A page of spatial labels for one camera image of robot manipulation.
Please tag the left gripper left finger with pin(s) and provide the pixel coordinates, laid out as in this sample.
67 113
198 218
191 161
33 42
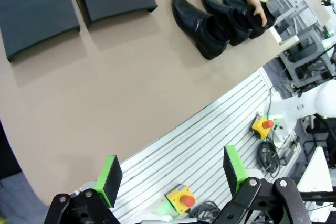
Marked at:
109 182

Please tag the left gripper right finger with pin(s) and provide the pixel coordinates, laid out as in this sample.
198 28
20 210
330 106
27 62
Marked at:
235 171

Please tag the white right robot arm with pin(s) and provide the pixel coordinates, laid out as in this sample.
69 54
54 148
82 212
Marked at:
323 98

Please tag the person's left hand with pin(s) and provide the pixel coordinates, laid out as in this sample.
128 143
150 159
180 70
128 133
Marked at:
257 6

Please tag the yellow emergency stop button box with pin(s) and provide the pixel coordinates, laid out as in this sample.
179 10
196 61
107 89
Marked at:
262 127
178 200

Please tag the black power adapter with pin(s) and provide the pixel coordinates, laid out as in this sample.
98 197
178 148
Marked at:
288 153

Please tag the white board panel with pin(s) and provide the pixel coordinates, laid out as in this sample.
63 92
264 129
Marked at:
317 174

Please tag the purple cloth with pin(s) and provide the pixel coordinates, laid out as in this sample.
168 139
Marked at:
15 197

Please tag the grey metal equipment rack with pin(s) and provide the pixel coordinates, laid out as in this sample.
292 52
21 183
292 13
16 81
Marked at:
302 58

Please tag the tan wooden board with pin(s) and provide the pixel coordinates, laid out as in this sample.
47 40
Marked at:
312 3

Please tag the slotted aluminium base plate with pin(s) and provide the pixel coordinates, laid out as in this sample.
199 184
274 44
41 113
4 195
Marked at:
183 150

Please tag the cream table bracket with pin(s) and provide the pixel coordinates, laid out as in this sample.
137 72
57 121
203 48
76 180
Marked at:
288 41

